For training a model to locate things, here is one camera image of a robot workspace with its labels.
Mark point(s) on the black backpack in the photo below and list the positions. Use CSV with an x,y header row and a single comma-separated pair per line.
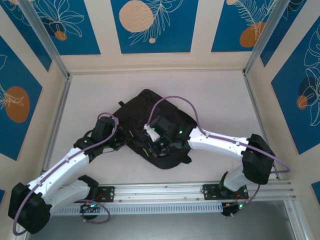
x,y
140,110

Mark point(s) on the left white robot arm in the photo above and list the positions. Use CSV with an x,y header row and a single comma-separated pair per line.
x,y
57,172

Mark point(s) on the left controller board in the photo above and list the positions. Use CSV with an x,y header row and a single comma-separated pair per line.
x,y
87,207

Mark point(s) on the controller board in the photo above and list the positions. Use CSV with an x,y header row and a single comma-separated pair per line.
x,y
231,209
87,207

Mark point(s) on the right controller board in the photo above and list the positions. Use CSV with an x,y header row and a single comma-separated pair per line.
x,y
231,209

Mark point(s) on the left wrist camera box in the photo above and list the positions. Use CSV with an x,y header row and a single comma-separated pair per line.
x,y
126,137

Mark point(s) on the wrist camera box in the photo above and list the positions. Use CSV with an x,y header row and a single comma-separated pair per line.
x,y
163,125
126,137

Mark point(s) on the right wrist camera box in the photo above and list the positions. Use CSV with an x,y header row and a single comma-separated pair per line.
x,y
163,125

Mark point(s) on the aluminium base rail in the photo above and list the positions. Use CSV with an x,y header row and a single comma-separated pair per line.
x,y
162,192

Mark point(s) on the left aluminium side rail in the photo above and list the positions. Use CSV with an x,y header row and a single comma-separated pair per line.
x,y
57,125

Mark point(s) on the aluminium side rail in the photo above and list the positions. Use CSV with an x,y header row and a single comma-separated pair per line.
x,y
258,120
57,125

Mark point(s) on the left black mount plate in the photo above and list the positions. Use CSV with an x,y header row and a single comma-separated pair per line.
x,y
108,193

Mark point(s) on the black mount plate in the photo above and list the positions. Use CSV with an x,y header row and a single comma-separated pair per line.
x,y
108,193
210,192

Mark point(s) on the right black mount plate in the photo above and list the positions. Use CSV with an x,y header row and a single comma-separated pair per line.
x,y
210,192

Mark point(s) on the right aluminium side rail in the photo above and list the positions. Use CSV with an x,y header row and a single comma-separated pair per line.
x,y
258,120

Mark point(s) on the left aluminium upright post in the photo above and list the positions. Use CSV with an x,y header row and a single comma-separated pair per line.
x,y
41,30

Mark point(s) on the aluminium upright post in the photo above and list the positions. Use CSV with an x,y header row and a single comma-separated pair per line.
x,y
41,30
269,30

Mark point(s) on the right aluminium upright post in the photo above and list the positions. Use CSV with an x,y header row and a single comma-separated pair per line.
x,y
269,30

